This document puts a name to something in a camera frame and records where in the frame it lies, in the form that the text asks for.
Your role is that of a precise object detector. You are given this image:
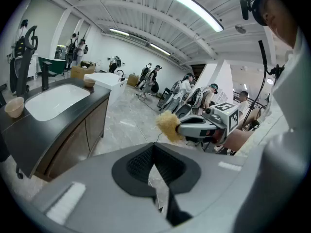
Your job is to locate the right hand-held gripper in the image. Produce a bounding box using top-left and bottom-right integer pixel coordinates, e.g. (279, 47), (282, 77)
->
(179, 102), (241, 146)

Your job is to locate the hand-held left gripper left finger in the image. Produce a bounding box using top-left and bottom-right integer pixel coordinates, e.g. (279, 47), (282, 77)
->
(30, 142), (168, 233)

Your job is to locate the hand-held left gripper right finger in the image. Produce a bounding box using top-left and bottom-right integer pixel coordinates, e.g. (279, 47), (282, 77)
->
(153, 142), (246, 233)

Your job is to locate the straw scrubbing brush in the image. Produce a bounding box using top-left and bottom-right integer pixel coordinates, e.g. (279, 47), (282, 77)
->
(155, 110), (186, 145)

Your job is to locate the person's right forearm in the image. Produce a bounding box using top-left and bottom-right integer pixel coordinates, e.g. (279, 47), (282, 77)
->
(225, 129), (256, 155)

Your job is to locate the black shoulder clamp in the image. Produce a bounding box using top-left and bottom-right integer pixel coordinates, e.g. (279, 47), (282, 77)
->
(265, 63), (286, 77)

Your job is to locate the closed cardboard box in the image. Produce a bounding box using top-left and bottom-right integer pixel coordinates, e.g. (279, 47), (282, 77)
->
(126, 73), (141, 87)

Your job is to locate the ceiling light bar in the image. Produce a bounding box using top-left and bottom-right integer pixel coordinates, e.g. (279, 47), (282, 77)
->
(167, 0), (225, 33)
(149, 43), (172, 57)
(108, 27), (130, 36)

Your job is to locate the white bathtub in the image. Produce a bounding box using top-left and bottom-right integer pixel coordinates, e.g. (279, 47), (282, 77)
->
(84, 72), (128, 107)

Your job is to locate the white rectangular tray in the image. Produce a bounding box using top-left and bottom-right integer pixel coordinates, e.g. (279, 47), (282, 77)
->
(24, 83), (91, 122)

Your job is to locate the person in white shirt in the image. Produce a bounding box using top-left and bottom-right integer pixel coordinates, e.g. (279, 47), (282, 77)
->
(234, 27), (311, 156)

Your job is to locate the open cardboard box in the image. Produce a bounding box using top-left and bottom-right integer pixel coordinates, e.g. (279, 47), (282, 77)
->
(70, 61), (97, 79)

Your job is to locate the black faucet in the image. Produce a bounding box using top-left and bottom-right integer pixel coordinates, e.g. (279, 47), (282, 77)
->
(41, 61), (58, 92)

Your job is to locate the green bathtub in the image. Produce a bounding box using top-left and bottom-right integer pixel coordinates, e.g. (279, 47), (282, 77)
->
(38, 56), (67, 74)

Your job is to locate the white drawer cabinet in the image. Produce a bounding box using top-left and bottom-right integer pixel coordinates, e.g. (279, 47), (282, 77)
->
(27, 53), (39, 80)

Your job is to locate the person's head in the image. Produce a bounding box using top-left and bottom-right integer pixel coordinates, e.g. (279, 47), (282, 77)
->
(263, 0), (301, 49)

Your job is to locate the black frame stool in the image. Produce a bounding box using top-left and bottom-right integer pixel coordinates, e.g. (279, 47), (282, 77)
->
(157, 87), (171, 109)

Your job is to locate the black floor cable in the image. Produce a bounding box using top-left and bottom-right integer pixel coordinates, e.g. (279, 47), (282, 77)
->
(135, 93), (162, 113)

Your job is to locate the black gooseneck cable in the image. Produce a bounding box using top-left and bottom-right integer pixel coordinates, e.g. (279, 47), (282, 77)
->
(242, 40), (269, 131)

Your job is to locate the black head-worn camera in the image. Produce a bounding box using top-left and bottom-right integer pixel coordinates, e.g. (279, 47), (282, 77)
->
(240, 0), (252, 21)

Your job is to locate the black head strap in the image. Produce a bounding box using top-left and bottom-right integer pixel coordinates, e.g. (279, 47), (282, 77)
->
(251, 0), (270, 27)

